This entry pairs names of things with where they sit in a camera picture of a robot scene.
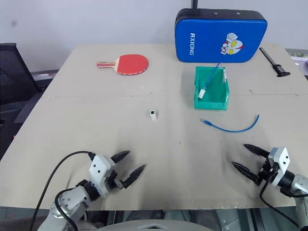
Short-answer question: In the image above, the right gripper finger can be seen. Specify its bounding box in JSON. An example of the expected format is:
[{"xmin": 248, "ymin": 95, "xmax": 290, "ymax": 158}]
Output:
[
  {"xmin": 243, "ymin": 143, "xmax": 271, "ymax": 159},
  {"xmin": 231, "ymin": 161, "xmax": 260, "ymax": 182}
]

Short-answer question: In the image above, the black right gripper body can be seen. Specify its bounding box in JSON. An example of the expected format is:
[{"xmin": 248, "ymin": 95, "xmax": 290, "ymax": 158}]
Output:
[{"xmin": 255, "ymin": 155, "xmax": 277, "ymax": 186}]

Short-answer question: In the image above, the black caliper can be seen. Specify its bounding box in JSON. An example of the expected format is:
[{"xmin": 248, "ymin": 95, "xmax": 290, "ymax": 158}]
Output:
[{"xmin": 259, "ymin": 47, "xmax": 291, "ymax": 78}]

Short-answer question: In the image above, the blue padded kick target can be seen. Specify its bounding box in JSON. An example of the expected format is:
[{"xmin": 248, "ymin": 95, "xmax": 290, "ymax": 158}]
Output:
[{"xmin": 175, "ymin": 8, "xmax": 269, "ymax": 64}]

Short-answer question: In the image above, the green plastic bin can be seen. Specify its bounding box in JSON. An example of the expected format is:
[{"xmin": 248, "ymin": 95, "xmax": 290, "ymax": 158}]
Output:
[{"xmin": 193, "ymin": 66, "xmax": 231, "ymax": 111}]

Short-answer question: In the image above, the red table tennis paddle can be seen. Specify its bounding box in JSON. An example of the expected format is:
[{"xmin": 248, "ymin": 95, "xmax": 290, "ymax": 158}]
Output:
[{"xmin": 96, "ymin": 54, "xmax": 150, "ymax": 76}]

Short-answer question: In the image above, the black mesh office chair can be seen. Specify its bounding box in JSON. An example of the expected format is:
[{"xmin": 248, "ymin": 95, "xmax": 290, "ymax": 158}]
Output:
[{"xmin": 0, "ymin": 42, "xmax": 45, "ymax": 126}]

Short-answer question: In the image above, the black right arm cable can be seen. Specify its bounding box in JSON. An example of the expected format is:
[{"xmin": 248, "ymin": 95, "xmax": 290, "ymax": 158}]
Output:
[{"xmin": 259, "ymin": 181, "xmax": 302, "ymax": 228}]

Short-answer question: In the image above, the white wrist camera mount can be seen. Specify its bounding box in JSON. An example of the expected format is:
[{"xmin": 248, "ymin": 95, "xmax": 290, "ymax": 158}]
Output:
[
  {"xmin": 268, "ymin": 147, "xmax": 292, "ymax": 187},
  {"xmin": 89, "ymin": 155, "xmax": 116, "ymax": 198}
]

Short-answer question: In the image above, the blue cable with white coupler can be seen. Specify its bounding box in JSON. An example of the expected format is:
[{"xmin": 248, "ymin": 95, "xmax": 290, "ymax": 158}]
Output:
[{"xmin": 197, "ymin": 63, "xmax": 221, "ymax": 100}]

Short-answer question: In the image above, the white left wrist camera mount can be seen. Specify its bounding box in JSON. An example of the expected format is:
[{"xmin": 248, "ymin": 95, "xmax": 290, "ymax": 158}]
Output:
[{"xmin": 89, "ymin": 155, "xmax": 116, "ymax": 198}]

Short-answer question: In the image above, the grey rounded robot body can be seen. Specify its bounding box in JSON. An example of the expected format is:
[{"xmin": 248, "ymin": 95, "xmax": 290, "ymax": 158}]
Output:
[{"xmin": 95, "ymin": 218, "xmax": 217, "ymax": 231}]

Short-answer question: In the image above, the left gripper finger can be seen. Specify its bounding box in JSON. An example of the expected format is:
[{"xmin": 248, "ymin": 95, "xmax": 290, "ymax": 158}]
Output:
[
  {"xmin": 110, "ymin": 150, "xmax": 131, "ymax": 165},
  {"xmin": 121, "ymin": 164, "xmax": 147, "ymax": 189}
]

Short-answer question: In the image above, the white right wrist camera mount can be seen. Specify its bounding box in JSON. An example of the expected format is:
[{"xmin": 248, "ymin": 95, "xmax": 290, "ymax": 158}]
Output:
[{"xmin": 268, "ymin": 147, "xmax": 292, "ymax": 187}]

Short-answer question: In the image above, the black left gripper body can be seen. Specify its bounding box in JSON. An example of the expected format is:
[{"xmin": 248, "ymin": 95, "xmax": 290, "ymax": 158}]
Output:
[{"xmin": 104, "ymin": 169, "xmax": 125, "ymax": 193}]

